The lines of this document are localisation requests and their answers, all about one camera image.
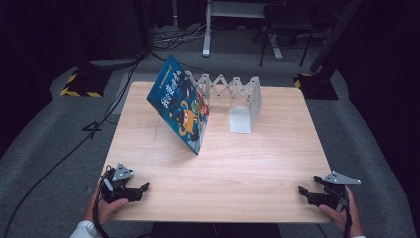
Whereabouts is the hazard striped stand base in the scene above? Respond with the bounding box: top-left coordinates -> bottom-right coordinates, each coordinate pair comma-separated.
294,72 -> 340,101
59,68 -> 112,99

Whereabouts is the white desk frame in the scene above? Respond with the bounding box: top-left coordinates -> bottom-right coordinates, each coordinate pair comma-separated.
201,0 -> 285,61

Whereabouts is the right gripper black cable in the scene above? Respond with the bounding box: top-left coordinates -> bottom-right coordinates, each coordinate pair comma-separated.
342,197 -> 353,238

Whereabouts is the black chair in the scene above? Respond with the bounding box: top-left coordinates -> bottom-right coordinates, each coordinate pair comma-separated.
252,2 -> 315,68

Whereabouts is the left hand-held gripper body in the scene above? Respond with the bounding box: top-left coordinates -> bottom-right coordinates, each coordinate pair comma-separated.
99,162 -> 140,204

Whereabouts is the person's left hand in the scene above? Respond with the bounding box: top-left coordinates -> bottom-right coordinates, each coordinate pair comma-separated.
85,192 -> 130,226

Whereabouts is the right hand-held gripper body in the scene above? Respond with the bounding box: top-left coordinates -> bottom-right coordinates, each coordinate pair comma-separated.
308,170 -> 362,212

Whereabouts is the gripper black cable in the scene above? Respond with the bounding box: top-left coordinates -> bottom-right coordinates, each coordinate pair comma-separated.
342,197 -> 353,238
92,194 -> 112,238

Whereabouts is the long black floor cable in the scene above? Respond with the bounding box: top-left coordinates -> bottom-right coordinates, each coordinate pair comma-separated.
1,54 -> 147,238

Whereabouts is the person's right hand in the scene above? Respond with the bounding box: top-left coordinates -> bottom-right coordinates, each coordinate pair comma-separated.
318,186 -> 364,238

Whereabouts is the white expandable book rack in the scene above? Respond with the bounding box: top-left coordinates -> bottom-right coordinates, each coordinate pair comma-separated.
183,69 -> 263,135

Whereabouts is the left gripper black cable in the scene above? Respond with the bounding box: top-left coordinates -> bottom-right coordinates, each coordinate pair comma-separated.
92,194 -> 112,238

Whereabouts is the bundle of floor cables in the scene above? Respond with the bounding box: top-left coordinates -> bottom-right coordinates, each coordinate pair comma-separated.
152,23 -> 208,52

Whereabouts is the grey metal pole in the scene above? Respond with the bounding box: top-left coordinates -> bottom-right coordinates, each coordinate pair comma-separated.
309,0 -> 364,75

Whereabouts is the blue picture book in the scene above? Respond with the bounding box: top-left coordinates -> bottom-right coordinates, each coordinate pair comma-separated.
146,54 -> 211,156

